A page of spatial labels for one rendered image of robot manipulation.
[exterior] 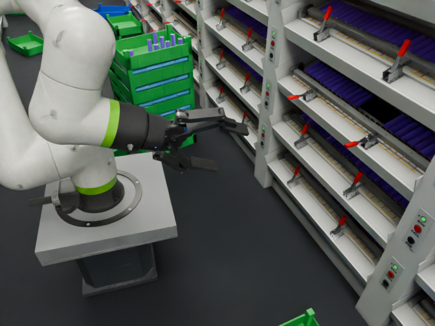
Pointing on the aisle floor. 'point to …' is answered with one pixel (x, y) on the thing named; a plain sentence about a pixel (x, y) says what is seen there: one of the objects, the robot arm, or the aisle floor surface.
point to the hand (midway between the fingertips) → (226, 148)
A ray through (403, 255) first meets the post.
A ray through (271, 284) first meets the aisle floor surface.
